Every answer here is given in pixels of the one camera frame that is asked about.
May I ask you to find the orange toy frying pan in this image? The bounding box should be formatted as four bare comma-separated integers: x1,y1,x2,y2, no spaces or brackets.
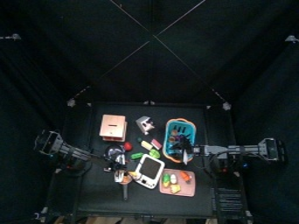
116,173,135,202

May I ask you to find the teal basket orange rim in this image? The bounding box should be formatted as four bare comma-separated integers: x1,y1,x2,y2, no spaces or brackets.
162,117,198,164

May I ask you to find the light green toy pepper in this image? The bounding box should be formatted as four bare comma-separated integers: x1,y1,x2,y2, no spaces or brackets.
148,149,163,159

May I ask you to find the pink red toy block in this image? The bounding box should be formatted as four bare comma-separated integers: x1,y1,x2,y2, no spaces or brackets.
150,138,164,151

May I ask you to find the white toy tablet black screen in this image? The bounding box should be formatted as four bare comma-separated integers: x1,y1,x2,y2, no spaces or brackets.
134,153,167,190

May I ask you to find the orange toy carrot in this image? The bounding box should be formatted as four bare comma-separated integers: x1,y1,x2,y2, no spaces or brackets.
179,171,192,184

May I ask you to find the yellow toy butter block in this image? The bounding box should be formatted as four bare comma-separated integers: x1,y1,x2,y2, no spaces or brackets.
140,140,155,151

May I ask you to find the pink toy toaster box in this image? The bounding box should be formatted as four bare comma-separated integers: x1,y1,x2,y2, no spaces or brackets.
98,114,128,143

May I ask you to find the green yellow toy corn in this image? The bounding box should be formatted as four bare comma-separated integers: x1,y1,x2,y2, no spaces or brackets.
162,173,172,188

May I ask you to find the pink cutting board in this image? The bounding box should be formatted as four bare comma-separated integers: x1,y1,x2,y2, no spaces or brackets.
158,168,198,198

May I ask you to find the thin cross brace wire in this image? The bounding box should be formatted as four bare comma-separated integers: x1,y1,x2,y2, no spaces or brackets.
74,0,207,99
108,0,227,103

